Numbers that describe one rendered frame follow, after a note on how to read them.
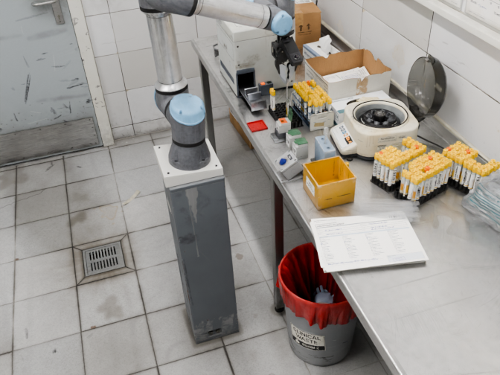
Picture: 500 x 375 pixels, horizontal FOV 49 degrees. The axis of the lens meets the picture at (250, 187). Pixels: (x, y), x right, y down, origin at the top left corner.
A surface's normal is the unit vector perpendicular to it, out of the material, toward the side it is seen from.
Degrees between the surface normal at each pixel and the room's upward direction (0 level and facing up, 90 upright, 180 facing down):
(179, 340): 0
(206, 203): 90
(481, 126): 90
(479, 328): 0
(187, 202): 90
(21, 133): 90
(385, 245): 0
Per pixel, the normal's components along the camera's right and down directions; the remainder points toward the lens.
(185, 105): 0.08, -0.73
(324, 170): 0.29, 0.58
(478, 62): -0.95, 0.22
